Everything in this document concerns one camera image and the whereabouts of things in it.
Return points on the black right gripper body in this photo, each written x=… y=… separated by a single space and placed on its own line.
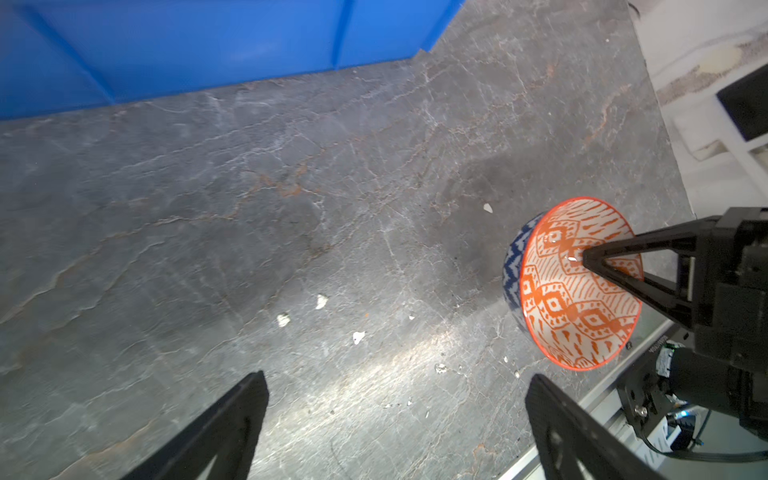
x=729 y=287

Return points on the blue plastic bin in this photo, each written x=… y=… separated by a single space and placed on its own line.
x=67 y=55

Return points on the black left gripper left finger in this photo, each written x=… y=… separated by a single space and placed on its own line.
x=220 y=443

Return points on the orange patterned bowl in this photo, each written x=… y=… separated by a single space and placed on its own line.
x=579 y=320

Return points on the front aluminium mounting rail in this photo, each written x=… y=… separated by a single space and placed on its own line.
x=603 y=403

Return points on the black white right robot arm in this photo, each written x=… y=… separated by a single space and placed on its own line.
x=668 y=372

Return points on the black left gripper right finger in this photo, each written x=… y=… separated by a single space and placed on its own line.
x=571 y=444

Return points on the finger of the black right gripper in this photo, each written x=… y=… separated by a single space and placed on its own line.
x=664 y=269

